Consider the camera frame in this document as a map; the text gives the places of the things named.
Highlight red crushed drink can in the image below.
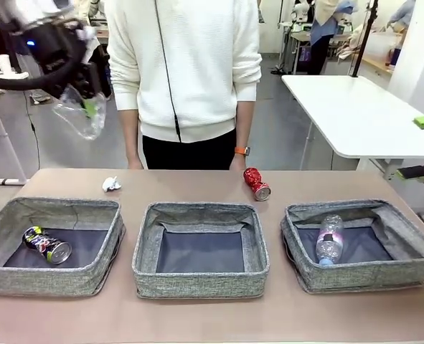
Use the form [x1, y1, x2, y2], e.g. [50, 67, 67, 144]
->
[242, 167, 272, 201]

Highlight black printed drink can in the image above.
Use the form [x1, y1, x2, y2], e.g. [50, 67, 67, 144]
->
[22, 225, 72, 265]

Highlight person's left hand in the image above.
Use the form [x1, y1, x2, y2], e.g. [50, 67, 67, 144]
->
[229, 154, 248, 171]

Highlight clear bottle with pink label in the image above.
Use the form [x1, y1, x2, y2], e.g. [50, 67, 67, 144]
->
[315, 214, 344, 266]

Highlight crumpled white paper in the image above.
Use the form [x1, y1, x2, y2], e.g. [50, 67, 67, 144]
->
[102, 176, 123, 193]

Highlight clear crushed plastic container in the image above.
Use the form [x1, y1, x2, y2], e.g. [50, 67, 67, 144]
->
[52, 85, 107, 141]

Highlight person in white sweater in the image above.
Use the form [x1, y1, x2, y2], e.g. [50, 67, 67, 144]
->
[105, 0, 263, 171]

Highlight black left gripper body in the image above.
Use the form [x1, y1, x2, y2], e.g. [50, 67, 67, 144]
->
[19, 19, 90, 85]

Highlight large white table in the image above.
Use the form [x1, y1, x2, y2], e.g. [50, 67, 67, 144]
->
[281, 74, 424, 180]

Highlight person's left forearm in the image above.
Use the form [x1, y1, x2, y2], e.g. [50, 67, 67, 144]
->
[232, 100, 258, 148]

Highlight black stand pole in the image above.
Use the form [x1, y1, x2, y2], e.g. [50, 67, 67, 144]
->
[351, 0, 380, 78]

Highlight person's right forearm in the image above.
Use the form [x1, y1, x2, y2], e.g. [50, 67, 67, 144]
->
[116, 109, 141, 162]

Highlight person in blue shirt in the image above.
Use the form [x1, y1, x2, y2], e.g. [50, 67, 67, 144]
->
[310, 0, 356, 76]

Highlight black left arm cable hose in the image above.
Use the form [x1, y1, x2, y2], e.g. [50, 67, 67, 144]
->
[0, 46, 90, 92]

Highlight grey fabric basket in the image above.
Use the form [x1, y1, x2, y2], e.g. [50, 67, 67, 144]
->
[0, 196, 126, 297]
[131, 201, 270, 300]
[279, 199, 424, 295]

